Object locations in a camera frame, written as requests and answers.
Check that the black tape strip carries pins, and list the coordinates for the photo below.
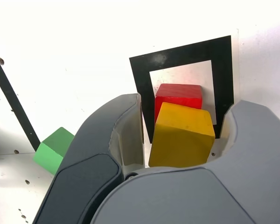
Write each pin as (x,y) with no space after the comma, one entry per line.
(14,105)

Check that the green cube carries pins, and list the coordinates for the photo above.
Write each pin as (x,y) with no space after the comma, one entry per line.
(51,149)

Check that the black tape square outline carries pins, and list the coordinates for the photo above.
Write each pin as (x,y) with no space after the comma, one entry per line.
(177,52)

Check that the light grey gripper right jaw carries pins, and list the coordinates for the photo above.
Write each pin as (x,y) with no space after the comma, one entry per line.
(189,198)

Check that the red cube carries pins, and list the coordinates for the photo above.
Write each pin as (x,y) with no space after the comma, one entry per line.
(177,93)

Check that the yellow cube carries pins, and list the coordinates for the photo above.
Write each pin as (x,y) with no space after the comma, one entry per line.
(179,140)

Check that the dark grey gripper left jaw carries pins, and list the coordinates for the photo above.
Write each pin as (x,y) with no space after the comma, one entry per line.
(93,140)

